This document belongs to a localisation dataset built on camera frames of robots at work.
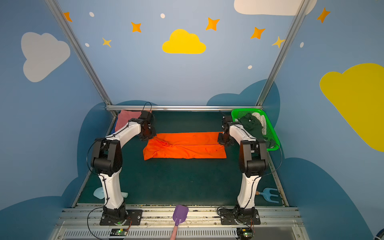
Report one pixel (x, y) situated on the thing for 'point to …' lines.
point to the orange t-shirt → (185, 145)
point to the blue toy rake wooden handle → (267, 195)
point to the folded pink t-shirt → (124, 116)
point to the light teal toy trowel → (99, 193)
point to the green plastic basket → (270, 134)
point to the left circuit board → (119, 232)
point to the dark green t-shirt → (253, 124)
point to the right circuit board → (244, 233)
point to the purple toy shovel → (179, 216)
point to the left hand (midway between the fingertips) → (154, 135)
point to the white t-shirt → (262, 121)
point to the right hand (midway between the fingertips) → (224, 141)
